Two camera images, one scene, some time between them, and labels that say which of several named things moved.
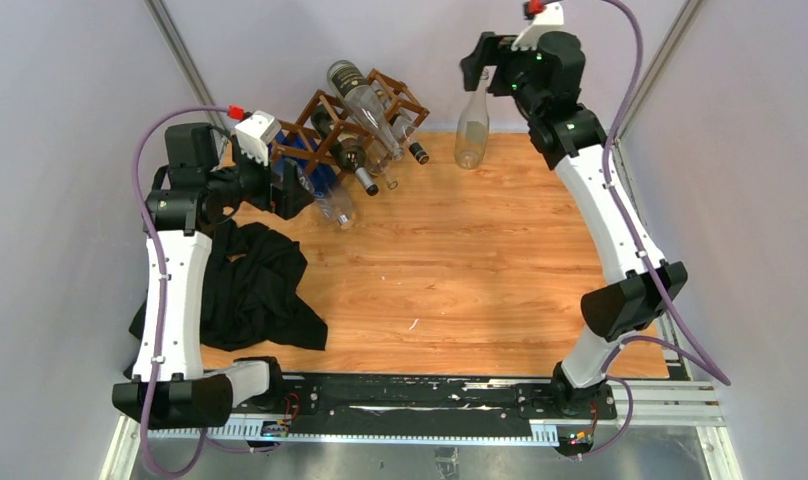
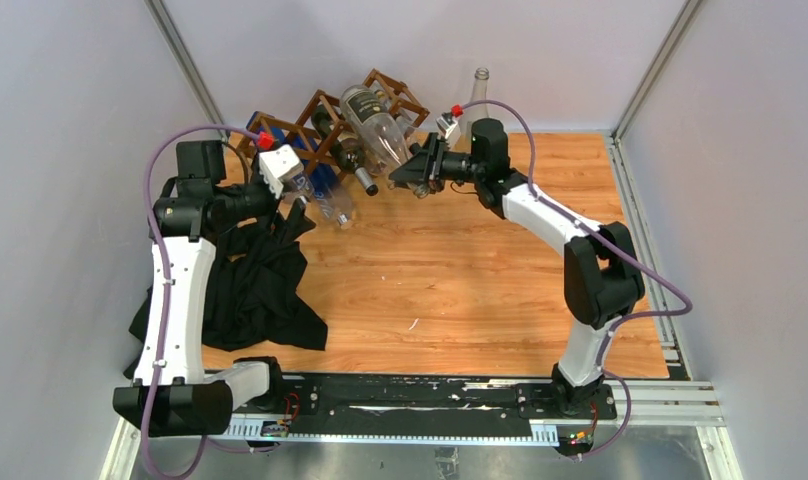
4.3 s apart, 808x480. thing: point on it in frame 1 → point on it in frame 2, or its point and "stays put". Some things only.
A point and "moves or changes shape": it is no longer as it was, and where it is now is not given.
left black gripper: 284,201 → 286,229
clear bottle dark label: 366,102 moves or changes shape
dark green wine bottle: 348,155 stays put
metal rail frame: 413,402 stays put
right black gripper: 491,51 → 417,170
